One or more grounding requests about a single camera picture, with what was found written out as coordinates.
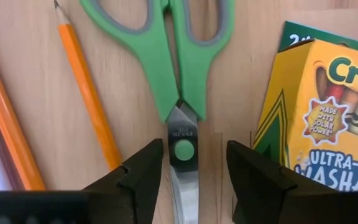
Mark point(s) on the orange pencil with eraser cap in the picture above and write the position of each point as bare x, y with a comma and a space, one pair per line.
85, 90

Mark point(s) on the yellow crayon box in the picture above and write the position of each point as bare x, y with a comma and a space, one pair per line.
322, 77

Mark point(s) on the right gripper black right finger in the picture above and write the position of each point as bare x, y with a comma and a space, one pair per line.
253, 186

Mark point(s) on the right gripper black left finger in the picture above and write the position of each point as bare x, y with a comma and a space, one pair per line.
138, 174

